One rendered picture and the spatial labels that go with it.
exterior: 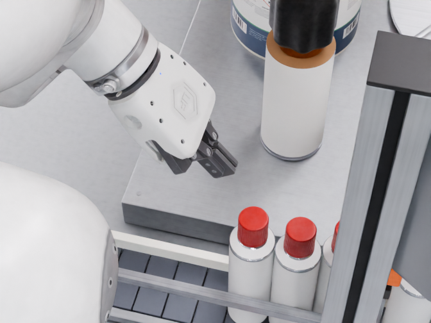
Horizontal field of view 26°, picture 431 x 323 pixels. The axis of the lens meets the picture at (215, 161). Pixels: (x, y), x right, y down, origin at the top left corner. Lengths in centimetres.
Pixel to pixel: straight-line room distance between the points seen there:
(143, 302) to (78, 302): 69
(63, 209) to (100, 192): 84
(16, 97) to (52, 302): 39
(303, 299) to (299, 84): 28
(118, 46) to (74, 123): 51
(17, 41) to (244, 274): 58
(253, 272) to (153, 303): 18
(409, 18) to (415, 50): 91
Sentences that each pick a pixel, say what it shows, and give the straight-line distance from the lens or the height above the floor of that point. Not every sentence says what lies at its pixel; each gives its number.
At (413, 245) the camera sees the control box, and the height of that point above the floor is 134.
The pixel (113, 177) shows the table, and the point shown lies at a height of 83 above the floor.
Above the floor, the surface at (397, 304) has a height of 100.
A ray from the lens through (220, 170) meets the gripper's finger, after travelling 104.
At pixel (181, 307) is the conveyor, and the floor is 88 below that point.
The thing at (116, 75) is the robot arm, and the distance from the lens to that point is 93.
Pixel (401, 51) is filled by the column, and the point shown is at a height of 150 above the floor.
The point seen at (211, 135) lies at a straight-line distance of 103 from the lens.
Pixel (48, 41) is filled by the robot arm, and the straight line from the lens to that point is 55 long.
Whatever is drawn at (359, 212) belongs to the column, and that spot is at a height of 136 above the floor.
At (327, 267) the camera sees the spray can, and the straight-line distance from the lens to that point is 103.
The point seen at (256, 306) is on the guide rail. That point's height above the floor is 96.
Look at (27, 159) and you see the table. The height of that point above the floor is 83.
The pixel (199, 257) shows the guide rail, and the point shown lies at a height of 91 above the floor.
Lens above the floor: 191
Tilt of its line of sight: 53 degrees down
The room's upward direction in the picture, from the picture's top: straight up
